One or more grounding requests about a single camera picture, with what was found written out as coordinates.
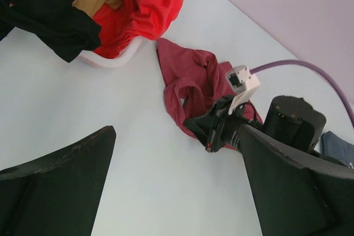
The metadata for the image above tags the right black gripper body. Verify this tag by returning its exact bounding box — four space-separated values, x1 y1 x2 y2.
206 101 263 153

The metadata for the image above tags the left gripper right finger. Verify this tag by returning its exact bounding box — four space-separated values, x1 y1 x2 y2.
240 126 353 235

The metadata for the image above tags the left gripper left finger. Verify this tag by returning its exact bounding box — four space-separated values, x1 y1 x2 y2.
1 126 116 235

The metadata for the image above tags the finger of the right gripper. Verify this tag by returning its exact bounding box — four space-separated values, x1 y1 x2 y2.
184 114 215 148
205 95 234 117

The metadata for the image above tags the pink tank top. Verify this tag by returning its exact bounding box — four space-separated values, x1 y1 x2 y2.
156 37 263 148

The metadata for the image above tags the blue graphic tank top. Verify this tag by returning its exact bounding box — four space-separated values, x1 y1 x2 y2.
320 131 353 169

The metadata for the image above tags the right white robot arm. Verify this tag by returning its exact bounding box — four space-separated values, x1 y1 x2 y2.
184 96 326 153

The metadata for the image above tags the red tank top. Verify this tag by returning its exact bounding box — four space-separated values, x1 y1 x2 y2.
93 0 184 59

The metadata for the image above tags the black tank top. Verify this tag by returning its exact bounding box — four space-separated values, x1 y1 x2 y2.
1 0 101 62

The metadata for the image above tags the white laundry basket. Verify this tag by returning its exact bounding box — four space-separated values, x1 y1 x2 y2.
77 36 144 69

